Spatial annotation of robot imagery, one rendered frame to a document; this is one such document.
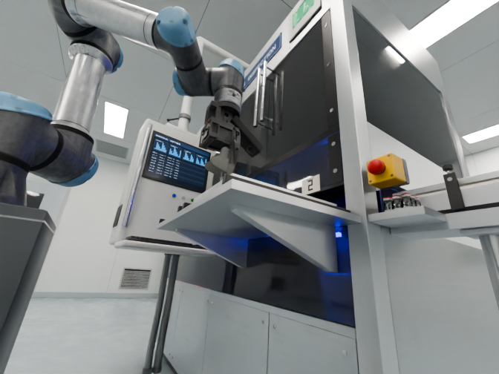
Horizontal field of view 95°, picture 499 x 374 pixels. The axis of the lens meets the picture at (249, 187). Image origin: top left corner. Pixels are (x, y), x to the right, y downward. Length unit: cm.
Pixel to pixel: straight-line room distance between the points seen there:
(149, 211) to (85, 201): 470
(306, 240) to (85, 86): 75
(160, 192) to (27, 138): 89
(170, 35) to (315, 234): 59
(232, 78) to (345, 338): 73
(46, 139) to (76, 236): 533
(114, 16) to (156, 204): 93
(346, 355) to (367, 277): 20
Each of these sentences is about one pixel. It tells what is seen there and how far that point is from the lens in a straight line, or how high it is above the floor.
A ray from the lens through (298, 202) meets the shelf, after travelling 52.
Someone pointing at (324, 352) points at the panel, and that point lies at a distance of 79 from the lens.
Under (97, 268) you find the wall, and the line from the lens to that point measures 592.
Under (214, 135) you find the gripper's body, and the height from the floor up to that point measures 101.
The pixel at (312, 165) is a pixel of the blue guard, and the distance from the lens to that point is 87.
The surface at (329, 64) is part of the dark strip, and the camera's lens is 106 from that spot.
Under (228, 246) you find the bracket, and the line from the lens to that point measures 107.
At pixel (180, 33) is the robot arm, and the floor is 118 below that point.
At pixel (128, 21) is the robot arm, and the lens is 71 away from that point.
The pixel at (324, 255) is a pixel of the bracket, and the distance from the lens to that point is 69.
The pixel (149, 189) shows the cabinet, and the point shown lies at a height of 111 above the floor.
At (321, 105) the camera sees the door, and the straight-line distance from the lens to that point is 98.
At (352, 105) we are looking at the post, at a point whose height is 124.
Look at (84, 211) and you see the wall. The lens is 601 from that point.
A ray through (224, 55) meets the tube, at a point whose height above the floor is 247.
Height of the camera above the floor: 72
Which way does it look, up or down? 20 degrees up
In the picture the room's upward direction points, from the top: 4 degrees clockwise
